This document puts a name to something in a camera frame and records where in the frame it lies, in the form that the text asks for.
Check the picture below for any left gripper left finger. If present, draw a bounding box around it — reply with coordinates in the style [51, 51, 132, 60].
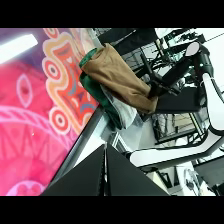
[41, 143, 107, 197]

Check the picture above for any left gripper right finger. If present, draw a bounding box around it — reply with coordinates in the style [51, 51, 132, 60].
[106, 143, 170, 197]

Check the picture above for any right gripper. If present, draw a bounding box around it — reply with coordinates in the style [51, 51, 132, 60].
[146, 74, 182, 100]

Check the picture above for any brown T-shirt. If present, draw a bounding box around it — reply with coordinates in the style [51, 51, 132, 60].
[80, 43, 160, 115]

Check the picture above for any pale grey garment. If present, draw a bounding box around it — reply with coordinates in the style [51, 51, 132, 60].
[102, 87, 138, 130]

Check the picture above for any silver frame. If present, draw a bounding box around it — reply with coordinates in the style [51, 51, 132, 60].
[71, 105, 145, 168]

